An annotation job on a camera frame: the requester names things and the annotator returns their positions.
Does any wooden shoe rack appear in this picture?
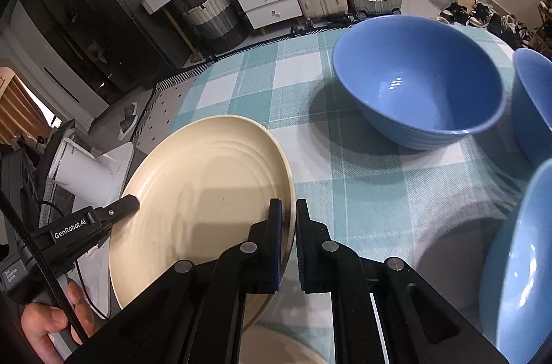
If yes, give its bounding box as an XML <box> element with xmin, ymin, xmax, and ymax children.
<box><xmin>534</xmin><ymin>0</ymin><xmax>552</xmax><ymax>55</ymax></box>

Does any black braided cable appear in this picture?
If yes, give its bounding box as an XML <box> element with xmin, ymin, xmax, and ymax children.
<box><xmin>0</xmin><ymin>191</ymin><xmax>89</xmax><ymax>344</ymax></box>

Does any black wardrobe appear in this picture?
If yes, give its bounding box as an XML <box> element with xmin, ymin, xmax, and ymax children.
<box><xmin>17</xmin><ymin>0</ymin><xmax>144</xmax><ymax>98</ymax></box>

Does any woven laundry basket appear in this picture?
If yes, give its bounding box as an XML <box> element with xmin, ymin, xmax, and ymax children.
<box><xmin>180</xmin><ymin>0</ymin><xmax>249</xmax><ymax>53</ymax></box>

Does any cream round plate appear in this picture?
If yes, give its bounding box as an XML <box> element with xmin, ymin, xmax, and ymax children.
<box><xmin>241</xmin><ymin>323</ymin><xmax>326</xmax><ymax>364</ymax></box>
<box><xmin>109</xmin><ymin>115</ymin><xmax>297</xmax><ymax>324</ymax></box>

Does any grey slipper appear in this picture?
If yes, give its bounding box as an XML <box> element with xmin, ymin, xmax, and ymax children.
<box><xmin>118</xmin><ymin>102</ymin><xmax>139</xmax><ymax>141</ymax></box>

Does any white cylindrical kettle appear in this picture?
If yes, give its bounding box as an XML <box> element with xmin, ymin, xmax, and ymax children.
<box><xmin>47</xmin><ymin>137</ymin><xmax>132</xmax><ymax>214</ymax></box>

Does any person's left hand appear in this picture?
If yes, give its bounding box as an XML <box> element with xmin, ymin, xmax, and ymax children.
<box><xmin>21</xmin><ymin>280</ymin><xmax>94</xmax><ymax>364</ymax></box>

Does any dark grey fridge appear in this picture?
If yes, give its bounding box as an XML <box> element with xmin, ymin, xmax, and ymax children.
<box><xmin>64</xmin><ymin>0</ymin><xmax>193</xmax><ymax>68</ymax></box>

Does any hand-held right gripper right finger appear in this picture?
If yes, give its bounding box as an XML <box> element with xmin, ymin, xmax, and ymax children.
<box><xmin>295</xmin><ymin>199</ymin><xmax>510</xmax><ymax>364</ymax></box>

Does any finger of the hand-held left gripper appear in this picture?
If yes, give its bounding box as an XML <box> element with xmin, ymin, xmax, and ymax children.
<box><xmin>92</xmin><ymin>194</ymin><xmax>140</xmax><ymax>225</ymax></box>

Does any teal checkered tablecloth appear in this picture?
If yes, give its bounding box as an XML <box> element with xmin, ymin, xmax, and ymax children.
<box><xmin>138</xmin><ymin>23</ymin><xmax>552</xmax><ymax>364</ymax></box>

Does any pile of sneakers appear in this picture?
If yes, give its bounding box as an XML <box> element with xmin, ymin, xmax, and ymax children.
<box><xmin>435</xmin><ymin>0</ymin><xmax>531</xmax><ymax>46</ymax></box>

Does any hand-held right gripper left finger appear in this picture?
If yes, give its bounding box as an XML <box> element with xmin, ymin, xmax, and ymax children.
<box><xmin>65</xmin><ymin>198</ymin><xmax>286</xmax><ymax>364</ymax></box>

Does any blue bowl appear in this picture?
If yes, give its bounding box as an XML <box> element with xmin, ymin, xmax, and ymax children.
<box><xmin>332</xmin><ymin>15</ymin><xmax>505</xmax><ymax>152</ymax></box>
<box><xmin>512</xmin><ymin>48</ymin><xmax>552</xmax><ymax>168</ymax></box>
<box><xmin>477</xmin><ymin>158</ymin><xmax>552</xmax><ymax>364</ymax></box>

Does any brown curtain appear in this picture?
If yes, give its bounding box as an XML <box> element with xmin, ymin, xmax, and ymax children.
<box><xmin>0</xmin><ymin>66</ymin><xmax>51</xmax><ymax>145</ymax></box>

